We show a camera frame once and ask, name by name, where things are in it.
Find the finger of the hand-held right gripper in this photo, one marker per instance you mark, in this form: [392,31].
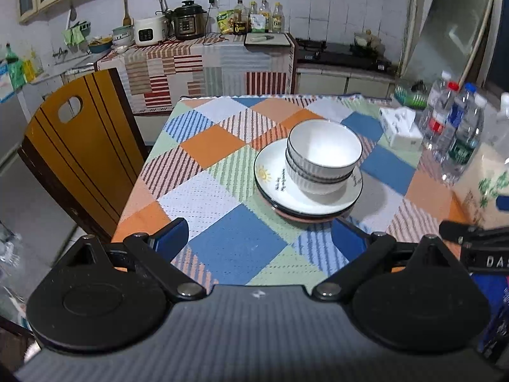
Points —
[503,203]
[457,230]

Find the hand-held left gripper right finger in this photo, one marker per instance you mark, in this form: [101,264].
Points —
[348,238]

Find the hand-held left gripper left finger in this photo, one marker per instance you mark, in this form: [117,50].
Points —
[171,236]

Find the egg print ceramic plate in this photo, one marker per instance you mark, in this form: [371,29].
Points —
[306,221]

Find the white ribbed bowl black rim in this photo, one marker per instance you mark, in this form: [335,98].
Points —
[322,147]
[314,188]

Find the white plate black rim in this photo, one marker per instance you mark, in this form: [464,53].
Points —
[265,202]

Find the white sun print plate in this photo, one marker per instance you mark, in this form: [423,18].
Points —
[274,181]

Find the floral box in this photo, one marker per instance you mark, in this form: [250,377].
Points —
[479,185]

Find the checked colourful tablecloth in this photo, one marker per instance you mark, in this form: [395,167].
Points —
[238,246]

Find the clear water bottle blue cap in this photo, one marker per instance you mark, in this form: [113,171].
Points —
[463,135]

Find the clear water bottle red cap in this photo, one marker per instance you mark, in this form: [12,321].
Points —
[437,119]

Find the white tissue box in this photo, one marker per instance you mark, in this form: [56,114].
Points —
[399,127]

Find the yellow wooden chair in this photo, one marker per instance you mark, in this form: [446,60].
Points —
[79,147]

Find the green bottle pack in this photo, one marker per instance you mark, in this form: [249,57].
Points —
[409,96]

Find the cream counter cabinet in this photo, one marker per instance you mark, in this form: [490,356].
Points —
[342,81]

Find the striped patchwork counter cloth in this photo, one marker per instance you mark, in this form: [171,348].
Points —
[179,71]

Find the wooden pole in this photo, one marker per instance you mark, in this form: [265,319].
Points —
[479,36]

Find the leaning metal sheet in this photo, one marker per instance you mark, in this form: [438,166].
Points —
[449,28]

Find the black gas stove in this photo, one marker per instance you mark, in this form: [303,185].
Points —
[342,53]

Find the grey refrigerator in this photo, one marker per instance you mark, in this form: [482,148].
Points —
[10,127]

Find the pot on stove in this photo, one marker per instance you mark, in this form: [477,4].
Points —
[368,41]

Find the blue basin with food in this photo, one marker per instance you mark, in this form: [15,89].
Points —
[99,44]

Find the white rice cooker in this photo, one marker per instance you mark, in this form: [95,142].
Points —
[149,32]

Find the cutting board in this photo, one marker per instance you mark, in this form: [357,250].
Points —
[278,40]

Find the black pressure cooker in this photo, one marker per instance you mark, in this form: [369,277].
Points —
[189,22]

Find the knife on cutting board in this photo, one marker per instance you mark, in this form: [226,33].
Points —
[261,38]

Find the yellow bottle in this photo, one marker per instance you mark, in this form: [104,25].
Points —
[30,67]

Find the yellow green food packet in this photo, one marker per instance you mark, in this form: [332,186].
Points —
[225,22]

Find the green hanging cloth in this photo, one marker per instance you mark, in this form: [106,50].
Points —
[73,36]

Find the green detergent bottle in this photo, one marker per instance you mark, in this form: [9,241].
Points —
[16,72]

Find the wooden spatula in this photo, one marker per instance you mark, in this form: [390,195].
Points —
[126,12]

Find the white green pouch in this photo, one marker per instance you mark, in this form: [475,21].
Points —
[257,24]

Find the cooking oil bottle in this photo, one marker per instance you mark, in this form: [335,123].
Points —
[277,18]
[265,10]
[253,8]

